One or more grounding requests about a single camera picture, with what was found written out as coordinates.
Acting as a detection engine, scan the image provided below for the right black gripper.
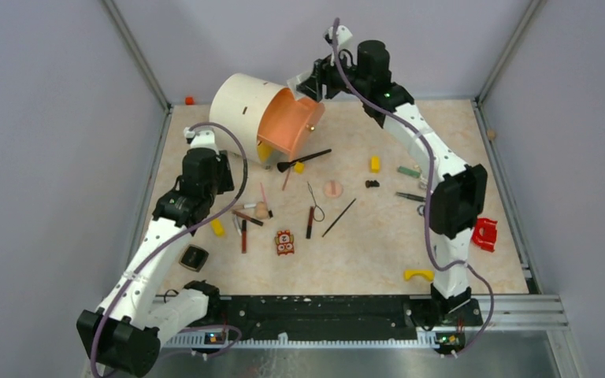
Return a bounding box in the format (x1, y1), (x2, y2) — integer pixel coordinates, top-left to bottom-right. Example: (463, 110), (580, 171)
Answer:
(296, 47), (368, 104)

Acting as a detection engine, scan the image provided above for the cream round drawer organizer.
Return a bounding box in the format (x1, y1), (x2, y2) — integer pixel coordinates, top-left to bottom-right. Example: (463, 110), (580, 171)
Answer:
(209, 73), (325, 165)

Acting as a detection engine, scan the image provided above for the thin black stick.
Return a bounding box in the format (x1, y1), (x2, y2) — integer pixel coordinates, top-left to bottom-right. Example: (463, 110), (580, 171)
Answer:
(321, 198), (357, 238)

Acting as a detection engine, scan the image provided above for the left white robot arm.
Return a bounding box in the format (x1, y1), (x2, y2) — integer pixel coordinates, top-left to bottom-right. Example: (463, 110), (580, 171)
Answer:
(76, 121), (248, 377)

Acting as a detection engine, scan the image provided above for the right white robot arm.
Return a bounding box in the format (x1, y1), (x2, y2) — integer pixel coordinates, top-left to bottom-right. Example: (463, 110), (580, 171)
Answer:
(288, 19), (488, 330)

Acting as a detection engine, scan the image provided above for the beige makeup sponge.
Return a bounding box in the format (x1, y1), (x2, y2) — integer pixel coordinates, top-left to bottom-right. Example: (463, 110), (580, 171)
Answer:
(254, 202), (270, 220)

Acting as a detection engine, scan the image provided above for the black makeup brush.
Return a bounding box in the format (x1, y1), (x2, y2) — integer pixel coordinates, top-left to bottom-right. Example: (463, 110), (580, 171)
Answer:
(277, 149), (332, 172)

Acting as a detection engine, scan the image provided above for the yellow wedge block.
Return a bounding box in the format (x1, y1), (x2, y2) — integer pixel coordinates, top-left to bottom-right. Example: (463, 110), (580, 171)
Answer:
(210, 219), (225, 237)

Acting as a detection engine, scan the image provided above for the white glue tube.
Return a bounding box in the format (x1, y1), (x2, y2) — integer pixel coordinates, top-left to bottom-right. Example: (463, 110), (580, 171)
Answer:
(233, 216), (243, 235)

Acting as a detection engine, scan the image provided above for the pink thin brush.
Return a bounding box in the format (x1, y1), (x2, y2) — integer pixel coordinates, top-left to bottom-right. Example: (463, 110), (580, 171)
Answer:
(259, 182), (273, 219)

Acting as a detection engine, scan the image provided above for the brown lipstick tube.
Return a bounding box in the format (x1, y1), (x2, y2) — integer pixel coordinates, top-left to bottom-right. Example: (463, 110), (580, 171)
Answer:
(232, 210), (264, 227)

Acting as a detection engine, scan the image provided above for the black compact case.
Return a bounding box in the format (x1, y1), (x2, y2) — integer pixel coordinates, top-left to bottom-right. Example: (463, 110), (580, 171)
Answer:
(179, 244), (210, 272)

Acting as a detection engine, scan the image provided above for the yellow rectangular block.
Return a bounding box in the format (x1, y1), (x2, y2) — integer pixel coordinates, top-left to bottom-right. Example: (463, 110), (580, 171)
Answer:
(369, 155), (380, 173)

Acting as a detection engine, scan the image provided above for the black hair loop tool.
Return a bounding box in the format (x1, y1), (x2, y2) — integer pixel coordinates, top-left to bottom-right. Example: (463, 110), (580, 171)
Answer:
(306, 182), (325, 222)

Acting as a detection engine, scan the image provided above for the red owl number toy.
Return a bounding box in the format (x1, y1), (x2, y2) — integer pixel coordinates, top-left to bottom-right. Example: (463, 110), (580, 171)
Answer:
(274, 230), (295, 256)

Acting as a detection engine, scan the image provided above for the pink round powder puff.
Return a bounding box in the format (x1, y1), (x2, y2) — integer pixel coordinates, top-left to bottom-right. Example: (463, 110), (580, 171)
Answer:
(323, 180), (343, 198)

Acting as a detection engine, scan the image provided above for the small black figurine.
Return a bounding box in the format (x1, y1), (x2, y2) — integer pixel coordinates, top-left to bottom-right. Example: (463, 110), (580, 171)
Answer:
(365, 180), (380, 188)

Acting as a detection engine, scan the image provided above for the dark red lip gloss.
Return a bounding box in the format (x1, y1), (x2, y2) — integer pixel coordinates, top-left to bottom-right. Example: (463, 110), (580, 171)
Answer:
(306, 206), (315, 239)

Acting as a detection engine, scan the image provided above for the yellow arch block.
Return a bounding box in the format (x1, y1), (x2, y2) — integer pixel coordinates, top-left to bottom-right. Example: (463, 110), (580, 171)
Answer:
(403, 269), (435, 282)

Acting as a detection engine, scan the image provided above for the red horseshoe toy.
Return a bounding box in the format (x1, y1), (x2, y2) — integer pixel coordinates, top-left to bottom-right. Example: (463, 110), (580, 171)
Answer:
(471, 217), (498, 253)

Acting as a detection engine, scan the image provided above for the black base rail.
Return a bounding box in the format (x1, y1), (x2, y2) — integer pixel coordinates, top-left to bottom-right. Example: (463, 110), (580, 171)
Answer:
(194, 295), (484, 341)

